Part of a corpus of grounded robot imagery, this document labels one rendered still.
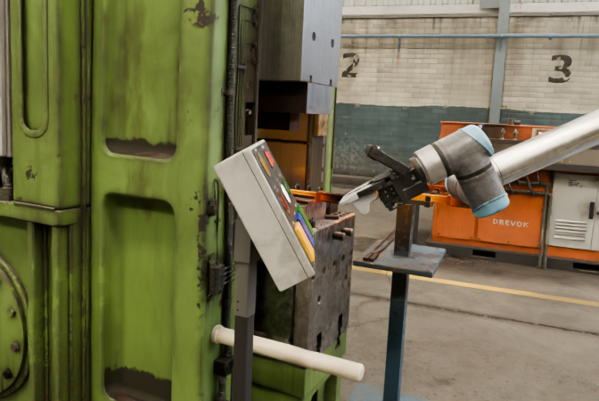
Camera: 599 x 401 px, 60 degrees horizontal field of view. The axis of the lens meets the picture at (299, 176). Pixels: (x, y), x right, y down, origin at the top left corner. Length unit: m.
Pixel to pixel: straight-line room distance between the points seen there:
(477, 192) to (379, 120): 8.02
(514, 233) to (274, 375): 3.68
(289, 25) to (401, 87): 7.69
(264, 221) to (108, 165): 0.75
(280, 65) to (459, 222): 3.77
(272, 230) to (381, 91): 8.34
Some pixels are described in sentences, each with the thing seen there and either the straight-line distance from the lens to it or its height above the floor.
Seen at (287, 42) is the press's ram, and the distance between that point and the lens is 1.60.
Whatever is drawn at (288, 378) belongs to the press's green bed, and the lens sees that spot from 1.80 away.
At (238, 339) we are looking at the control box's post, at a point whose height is 0.74.
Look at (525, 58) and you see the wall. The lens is 9.18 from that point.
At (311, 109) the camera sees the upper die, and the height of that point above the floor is 1.28.
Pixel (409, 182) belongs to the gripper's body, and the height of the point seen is 1.12.
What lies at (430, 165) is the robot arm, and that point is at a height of 1.17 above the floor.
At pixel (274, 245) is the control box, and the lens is 1.03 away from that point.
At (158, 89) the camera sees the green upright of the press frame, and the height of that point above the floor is 1.32.
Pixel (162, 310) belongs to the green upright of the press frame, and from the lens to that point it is 1.69.
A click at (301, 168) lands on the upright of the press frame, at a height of 1.06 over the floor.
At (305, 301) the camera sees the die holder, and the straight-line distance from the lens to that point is 1.67.
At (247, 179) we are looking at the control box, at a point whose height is 1.14.
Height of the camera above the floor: 1.27
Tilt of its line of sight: 7 degrees down
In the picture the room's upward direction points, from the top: 3 degrees clockwise
